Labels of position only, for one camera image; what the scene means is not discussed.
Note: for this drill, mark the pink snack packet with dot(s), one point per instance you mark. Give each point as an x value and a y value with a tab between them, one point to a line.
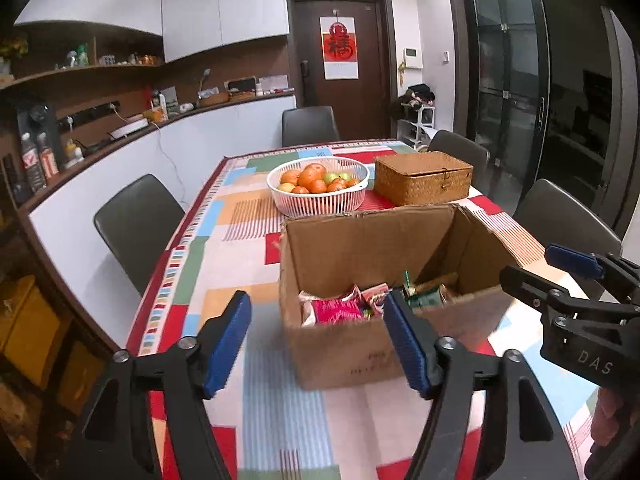
337	311

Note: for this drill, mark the white intercom panel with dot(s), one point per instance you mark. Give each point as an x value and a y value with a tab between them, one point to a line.
413	58

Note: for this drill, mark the red and white wall calendar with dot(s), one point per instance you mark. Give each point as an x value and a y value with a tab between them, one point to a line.
339	47

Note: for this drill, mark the white fruit basket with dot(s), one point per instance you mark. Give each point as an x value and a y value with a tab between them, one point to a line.
320	202

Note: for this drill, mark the dark green snack packet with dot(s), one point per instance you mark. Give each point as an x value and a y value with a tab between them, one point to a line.
425	297

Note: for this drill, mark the pile of oranges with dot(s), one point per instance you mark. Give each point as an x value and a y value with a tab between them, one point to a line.
312	177

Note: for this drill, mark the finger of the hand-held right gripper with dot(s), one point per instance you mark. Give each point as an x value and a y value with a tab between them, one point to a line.
530	287
570	257

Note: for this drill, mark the black coffee machine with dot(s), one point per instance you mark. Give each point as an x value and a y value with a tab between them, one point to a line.
37	120

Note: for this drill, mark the black framed glass door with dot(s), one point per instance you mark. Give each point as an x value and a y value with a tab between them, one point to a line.
505	70

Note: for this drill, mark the white storage rack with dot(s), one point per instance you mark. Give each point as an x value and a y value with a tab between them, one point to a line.
415	127

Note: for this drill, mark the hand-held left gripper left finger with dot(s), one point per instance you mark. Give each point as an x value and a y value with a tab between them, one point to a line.
230	340

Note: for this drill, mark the white upper cabinets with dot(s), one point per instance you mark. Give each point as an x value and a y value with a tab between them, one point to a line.
200	10

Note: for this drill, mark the black bag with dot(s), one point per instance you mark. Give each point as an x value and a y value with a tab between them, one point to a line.
417	95

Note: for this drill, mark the dark brown door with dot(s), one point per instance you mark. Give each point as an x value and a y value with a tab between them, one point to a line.
370	85

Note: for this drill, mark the person's right hand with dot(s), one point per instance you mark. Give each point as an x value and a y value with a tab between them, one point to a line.
606	417

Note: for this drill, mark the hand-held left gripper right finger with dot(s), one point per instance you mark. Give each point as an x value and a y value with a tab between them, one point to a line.
407	345

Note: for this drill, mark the yellow storage box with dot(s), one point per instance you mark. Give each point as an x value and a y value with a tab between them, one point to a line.
30	325

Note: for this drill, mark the brown cardboard box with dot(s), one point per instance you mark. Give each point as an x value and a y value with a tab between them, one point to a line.
350	345

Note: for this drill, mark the dark grey dining chair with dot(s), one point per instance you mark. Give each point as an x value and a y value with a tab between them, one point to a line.
135	225
310	125
460	147
565	225

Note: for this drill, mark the woven wicker box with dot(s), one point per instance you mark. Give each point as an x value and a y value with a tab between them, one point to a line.
425	177

